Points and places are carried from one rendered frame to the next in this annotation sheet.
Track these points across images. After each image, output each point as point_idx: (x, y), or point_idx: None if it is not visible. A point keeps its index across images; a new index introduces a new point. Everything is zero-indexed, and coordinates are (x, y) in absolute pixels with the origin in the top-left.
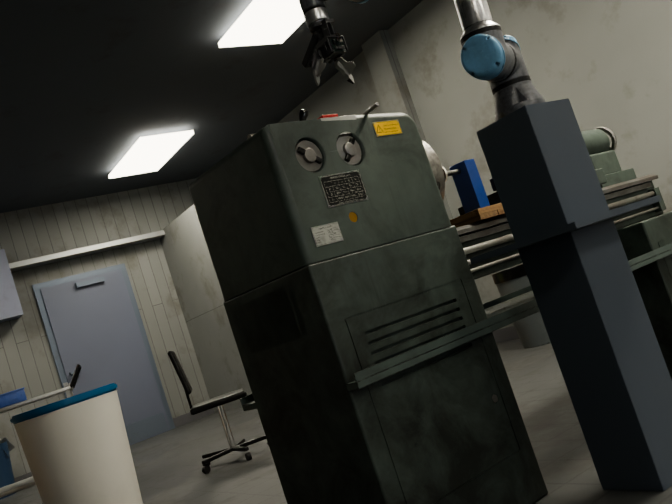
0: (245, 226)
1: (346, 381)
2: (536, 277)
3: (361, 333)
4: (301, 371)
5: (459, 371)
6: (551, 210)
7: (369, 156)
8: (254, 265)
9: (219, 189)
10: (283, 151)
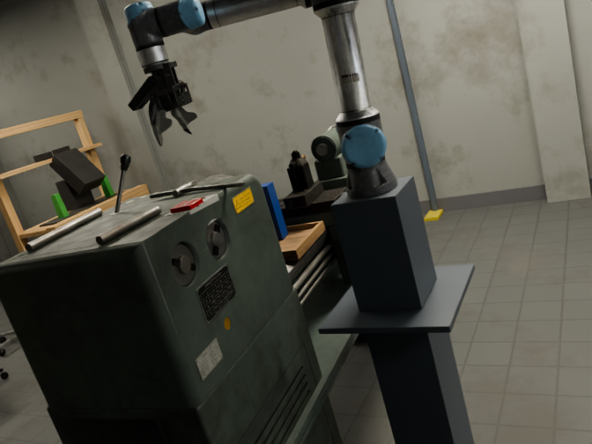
0: (93, 344)
1: None
2: (377, 344)
3: None
4: None
5: (310, 439)
6: (406, 293)
7: (233, 241)
8: (105, 387)
9: (48, 293)
10: (160, 272)
